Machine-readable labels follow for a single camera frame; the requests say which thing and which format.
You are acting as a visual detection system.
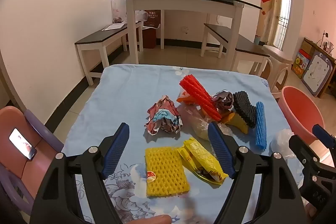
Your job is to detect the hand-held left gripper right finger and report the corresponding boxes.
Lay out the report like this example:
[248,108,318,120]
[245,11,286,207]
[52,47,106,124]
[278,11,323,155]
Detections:
[207,122,307,224]

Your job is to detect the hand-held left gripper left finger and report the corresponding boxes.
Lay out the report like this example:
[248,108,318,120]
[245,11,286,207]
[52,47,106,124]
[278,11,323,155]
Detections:
[30,123,130,224]

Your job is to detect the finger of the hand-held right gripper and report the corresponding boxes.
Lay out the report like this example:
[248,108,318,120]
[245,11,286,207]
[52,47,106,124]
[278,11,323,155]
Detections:
[289,135,322,169]
[312,124,336,147]

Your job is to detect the yellow snack wrapper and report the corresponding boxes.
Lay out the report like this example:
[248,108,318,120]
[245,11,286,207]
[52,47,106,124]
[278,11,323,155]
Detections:
[177,137,229,185]

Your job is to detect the small clear plastic bag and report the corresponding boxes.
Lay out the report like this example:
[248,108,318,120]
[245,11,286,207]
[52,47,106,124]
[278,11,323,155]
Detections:
[270,129,298,161]

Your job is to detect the pink plastic basin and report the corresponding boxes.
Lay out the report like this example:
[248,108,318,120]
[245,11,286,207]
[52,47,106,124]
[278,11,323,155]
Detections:
[277,86,325,144]

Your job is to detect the small printed paper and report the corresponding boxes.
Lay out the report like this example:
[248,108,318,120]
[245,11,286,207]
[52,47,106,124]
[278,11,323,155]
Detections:
[211,90,235,110]

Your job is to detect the large printed paper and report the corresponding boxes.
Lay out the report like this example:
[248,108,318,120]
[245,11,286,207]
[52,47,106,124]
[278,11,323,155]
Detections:
[146,95,184,136]

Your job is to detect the person's right hand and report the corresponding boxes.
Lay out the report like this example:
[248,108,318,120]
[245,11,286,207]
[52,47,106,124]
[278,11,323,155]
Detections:
[304,202,318,220]

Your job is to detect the person's left hand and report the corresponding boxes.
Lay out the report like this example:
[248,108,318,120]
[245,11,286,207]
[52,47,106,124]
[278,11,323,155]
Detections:
[136,215,173,224]

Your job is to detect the yellow fruit peel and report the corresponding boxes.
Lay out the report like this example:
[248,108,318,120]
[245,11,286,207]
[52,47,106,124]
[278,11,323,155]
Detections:
[230,112,249,134]

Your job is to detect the orange fruit peel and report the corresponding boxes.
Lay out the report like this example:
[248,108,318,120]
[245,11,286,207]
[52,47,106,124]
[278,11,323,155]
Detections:
[220,111,235,124]

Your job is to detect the large clear plastic bag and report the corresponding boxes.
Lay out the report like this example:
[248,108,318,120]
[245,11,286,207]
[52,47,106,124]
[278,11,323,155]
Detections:
[178,105,234,141]

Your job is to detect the blue foam net sleeve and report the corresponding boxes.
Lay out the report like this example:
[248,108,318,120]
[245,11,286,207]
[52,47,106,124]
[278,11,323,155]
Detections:
[255,101,267,152]

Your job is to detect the black foam net sleeve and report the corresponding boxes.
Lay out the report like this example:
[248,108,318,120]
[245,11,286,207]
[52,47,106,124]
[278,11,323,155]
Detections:
[233,91,258,128]

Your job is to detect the yellow foam net sleeve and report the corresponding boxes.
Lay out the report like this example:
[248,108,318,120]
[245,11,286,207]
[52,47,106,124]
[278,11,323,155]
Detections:
[144,147,191,198]

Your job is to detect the blue floral tablecloth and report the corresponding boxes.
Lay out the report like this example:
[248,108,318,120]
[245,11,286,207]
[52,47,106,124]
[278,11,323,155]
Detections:
[63,64,305,224]

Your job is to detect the red foam net sleeve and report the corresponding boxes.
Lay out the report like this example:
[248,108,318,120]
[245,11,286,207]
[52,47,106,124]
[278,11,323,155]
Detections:
[179,74,223,122]

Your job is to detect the children's drawing board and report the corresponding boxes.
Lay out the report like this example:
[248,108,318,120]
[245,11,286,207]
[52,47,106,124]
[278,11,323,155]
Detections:
[301,49,336,98]

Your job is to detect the orange and white snack bag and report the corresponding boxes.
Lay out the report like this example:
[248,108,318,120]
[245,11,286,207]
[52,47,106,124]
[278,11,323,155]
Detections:
[176,90,201,106]

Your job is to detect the colourful cardboard box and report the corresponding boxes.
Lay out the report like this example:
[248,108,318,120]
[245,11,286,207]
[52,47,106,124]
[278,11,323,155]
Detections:
[291,49,313,79]

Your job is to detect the purple plastic chair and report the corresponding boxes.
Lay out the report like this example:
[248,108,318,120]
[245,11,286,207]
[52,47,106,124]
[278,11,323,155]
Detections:
[0,109,65,214]

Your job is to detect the wooden cabinet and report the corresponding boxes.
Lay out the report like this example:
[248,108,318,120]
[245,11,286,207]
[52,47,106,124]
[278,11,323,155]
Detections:
[299,38,336,99]

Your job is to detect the beige plastic stool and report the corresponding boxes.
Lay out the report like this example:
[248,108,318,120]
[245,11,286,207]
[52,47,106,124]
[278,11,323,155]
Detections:
[249,45,293,99]

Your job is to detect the black smartphone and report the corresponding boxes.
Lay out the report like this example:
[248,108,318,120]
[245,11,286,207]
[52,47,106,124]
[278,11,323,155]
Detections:
[9,128,37,161]

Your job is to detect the white bench with cup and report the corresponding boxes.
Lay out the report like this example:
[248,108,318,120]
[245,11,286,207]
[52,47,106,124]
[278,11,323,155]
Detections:
[201,23,271,75]

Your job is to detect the white bench with paper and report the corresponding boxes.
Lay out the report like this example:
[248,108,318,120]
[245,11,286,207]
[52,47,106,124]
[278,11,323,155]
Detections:
[75,21,144,86]

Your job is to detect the red carton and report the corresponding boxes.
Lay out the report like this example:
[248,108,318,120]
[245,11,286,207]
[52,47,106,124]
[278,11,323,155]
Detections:
[142,10,161,49]

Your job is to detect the white paper sheet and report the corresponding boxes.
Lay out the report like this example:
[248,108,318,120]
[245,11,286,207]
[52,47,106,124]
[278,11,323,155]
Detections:
[102,23,128,31]

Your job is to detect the glass door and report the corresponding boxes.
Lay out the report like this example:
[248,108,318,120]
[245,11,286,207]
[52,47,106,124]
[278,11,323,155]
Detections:
[272,0,293,48]

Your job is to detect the white plastic bag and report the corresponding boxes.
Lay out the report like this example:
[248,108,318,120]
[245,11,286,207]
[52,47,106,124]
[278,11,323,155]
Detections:
[135,10,149,28]

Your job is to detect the white glass-top dining table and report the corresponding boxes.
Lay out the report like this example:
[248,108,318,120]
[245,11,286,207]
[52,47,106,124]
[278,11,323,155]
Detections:
[103,0,263,70]

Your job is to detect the clear plastic bag on wall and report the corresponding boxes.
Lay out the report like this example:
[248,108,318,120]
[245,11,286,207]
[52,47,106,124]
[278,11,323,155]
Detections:
[110,0,128,24]

